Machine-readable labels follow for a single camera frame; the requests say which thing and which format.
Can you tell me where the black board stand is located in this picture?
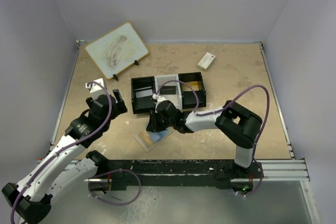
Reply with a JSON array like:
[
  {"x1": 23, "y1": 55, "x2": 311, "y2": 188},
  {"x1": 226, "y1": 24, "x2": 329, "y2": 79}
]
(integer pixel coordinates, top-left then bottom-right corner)
[{"x1": 112, "y1": 60, "x2": 139, "y2": 81}]

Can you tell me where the white card in left bin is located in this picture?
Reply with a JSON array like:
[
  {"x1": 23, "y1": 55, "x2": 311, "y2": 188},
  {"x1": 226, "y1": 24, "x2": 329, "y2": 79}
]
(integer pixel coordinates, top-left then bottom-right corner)
[{"x1": 135, "y1": 89, "x2": 153, "y2": 98}]

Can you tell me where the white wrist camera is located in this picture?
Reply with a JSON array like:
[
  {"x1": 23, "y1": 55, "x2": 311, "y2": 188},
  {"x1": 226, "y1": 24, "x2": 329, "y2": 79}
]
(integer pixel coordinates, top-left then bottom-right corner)
[
  {"x1": 152, "y1": 94, "x2": 166, "y2": 104},
  {"x1": 85, "y1": 78, "x2": 106, "y2": 100}
]

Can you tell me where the aluminium table frame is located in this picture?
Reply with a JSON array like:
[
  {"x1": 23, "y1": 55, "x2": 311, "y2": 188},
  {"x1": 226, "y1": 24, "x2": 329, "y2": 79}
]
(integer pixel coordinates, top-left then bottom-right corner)
[{"x1": 18, "y1": 40, "x2": 321, "y2": 224}]

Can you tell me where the white middle bin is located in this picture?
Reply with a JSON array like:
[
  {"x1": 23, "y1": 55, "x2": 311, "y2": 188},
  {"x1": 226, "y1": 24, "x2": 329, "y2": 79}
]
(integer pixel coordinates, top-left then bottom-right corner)
[{"x1": 154, "y1": 74, "x2": 182, "y2": 109}]

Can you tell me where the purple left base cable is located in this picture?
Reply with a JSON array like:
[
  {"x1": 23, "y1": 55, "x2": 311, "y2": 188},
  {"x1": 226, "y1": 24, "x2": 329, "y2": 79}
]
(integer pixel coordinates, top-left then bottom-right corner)
[{"x1": 88, "y1": 168, "x2": 142, "y2": 206}]

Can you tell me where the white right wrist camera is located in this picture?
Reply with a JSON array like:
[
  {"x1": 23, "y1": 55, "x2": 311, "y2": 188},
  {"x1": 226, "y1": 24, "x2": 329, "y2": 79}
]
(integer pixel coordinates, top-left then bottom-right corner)
[{"x1": 152, "y1": 94, "x2": 166, "y2": 104}]

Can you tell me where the black bin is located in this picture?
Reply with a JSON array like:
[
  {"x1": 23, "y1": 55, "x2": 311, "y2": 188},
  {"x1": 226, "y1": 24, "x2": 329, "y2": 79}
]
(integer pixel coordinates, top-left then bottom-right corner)
[
  {"x1": 131, "y1": 76, "x2": 156, "y2": 114},
  {"x1": 178, "y1": 72, "x2": 207, "y2": 109}
]

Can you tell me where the gold card in right bin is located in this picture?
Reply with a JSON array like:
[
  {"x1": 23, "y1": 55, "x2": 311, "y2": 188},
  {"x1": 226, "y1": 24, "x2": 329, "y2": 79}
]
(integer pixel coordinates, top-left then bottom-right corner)
[{"x1": 182, "y1": 81, "x2": 203, "y2": 91}]

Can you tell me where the white board with wooden frame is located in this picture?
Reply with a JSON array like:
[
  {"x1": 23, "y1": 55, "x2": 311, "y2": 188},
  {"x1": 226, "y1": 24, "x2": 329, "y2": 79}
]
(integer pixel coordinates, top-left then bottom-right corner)
[{"x1": 85, "y1": 22, "x2": 149, "y2": 79}]

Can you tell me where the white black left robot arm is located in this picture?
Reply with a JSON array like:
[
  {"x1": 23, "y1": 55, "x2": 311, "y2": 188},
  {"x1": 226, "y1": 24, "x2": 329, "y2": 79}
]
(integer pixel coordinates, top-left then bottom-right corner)
[{"x1": 2, "y1": 88, "x2": 128, "y2": 223}]

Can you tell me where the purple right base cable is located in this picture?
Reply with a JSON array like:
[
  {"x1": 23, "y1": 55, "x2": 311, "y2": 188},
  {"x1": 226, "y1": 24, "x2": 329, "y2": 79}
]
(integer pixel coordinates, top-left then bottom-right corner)
[{"x1": 235, "y1": 161, "x2": 263, "y2": 199}]

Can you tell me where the black card in middle bin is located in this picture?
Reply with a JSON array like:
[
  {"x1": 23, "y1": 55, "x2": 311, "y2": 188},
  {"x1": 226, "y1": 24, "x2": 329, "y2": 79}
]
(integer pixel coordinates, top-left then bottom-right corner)
[{"x1": 160, "y1": 86, "x2": 176, "y2": 95}]

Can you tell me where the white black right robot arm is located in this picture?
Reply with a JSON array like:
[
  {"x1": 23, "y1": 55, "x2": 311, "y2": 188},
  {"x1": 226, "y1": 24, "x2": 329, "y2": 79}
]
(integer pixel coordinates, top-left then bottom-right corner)
[{"x1": 146, "y1": 100, "x2": 263, "y2": 177}]

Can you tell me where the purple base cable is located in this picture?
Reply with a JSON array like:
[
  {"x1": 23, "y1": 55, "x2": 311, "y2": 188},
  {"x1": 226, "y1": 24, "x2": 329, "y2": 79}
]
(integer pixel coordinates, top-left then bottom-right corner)
[
  {"x1": 88, "y1": 168, "x2": 142, "y2": 206},
  {"x1": 235, "y1": 161, "x2": 263, "y2": 199}
]

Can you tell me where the small white red box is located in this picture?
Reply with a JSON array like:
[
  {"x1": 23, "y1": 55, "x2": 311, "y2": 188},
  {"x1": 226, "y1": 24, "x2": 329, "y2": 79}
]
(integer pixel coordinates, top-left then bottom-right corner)
[{"x1": 197, "y1": 52, "x2": 216, "y2": 71}]

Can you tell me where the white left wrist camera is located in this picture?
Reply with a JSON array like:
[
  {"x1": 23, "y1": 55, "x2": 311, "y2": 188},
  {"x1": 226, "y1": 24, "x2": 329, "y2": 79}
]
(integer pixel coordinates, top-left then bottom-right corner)
[{"x1": 85, "y1": 78, "x2": 106, "y2": 100}]

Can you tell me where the black left bin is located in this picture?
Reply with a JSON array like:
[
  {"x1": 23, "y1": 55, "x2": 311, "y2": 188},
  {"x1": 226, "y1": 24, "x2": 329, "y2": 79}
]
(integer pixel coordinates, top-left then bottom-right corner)
[{"x1": 131, "y1": 76, "x2": 156, "y2": 114}]

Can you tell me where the beige card holder wallet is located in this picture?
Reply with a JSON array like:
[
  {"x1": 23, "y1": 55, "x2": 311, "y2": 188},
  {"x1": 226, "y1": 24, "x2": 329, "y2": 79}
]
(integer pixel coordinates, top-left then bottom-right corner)
[{"x1": 134, "y1": 129, "x2": 172, "y2": 152}]

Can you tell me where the black right bin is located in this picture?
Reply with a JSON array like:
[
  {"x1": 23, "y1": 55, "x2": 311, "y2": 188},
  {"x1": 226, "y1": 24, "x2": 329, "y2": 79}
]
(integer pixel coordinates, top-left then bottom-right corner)
[{"x1": 178, "y1": 72, "x2": 207, "y2": 109}]

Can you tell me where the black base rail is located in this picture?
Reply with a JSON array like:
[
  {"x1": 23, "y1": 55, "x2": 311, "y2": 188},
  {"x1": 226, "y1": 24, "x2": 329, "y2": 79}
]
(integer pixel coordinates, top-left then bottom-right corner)
[{"x1": 96, "y1": 159, "x2": 264, "y2": 191}]

